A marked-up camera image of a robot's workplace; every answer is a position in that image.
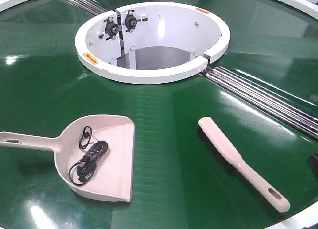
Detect left black bearing mount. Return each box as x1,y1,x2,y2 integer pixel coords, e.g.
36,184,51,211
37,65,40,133
104,17,119,41

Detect white outer rim right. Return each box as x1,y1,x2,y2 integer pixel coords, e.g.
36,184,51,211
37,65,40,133
248,0,318,21

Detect black cable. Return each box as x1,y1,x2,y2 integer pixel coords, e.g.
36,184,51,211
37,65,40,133
68,125,109,187

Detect right black bearing mount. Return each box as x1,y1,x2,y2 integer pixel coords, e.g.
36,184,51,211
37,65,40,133
124,10,148,32

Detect black bearing mount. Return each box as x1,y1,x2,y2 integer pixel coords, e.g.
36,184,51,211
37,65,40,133
104,17,119,41
124,10,148,32

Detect steel rollers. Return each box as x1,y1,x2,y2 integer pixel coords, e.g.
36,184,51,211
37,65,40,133
65,0,108,16
200,66,318,140

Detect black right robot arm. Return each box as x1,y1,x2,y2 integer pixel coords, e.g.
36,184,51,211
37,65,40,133
307,153,318,178

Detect white central ring housing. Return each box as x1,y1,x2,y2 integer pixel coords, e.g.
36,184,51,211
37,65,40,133
75,2,231,84

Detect pink plastic dustpan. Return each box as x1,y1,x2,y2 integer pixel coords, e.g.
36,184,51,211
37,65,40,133
0,114,135,202

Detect steel rollers right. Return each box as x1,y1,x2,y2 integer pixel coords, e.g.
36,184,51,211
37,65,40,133
200,66,318,140

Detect steel rollers top left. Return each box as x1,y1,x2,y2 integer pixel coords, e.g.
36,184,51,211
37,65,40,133
65,0,108,16

